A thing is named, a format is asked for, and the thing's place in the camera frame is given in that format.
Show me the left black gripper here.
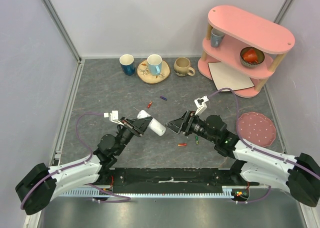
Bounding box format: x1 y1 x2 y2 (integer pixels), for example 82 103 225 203
115 116 153 156

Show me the white remote control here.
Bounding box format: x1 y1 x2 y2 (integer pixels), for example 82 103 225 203
137 110 166 136

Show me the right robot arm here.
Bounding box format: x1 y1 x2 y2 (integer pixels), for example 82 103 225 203
165 111 320 207

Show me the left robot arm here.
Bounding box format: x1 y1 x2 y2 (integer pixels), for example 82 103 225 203
15 116 153 215

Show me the beige floral saucer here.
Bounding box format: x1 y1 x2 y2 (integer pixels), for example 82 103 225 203
137 59 170 84

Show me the beige ceramic mug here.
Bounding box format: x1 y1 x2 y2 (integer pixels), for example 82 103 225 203
173 57 196 77

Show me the light blue mug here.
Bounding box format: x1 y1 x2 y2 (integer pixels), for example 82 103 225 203
147 54 163 76

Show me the dark blue mug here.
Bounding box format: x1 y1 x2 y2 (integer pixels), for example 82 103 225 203
119 54 136 76

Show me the white square plate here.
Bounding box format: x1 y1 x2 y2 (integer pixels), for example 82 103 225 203
208 62 254 91

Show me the pink dotted plate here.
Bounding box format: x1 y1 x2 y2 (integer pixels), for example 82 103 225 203
237 112 276 147

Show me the grey mug on shelf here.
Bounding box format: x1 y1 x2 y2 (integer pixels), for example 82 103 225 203
210 28 225 47

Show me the red cup in bowl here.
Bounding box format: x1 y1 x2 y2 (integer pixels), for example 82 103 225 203
242 48 258 63

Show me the pink three-tier shelf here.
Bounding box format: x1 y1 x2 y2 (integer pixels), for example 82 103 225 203
197 5 295 98

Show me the patterned dark bowl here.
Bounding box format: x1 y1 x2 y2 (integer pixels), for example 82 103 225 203
239 47 265 68

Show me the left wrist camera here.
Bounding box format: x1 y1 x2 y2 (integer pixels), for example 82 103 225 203
103 110 123 125

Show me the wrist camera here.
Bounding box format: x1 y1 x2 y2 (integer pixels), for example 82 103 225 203
103 110 123 125
194 96 209 116

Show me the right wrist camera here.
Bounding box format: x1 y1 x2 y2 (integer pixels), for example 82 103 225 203
194 96 209 116

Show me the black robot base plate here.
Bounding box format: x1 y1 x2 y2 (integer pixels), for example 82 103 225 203
95 168 248 194

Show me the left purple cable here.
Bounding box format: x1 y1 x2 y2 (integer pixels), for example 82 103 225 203
19 112 106 210

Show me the white cable duct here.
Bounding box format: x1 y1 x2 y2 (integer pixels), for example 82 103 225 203
59 187 243 200

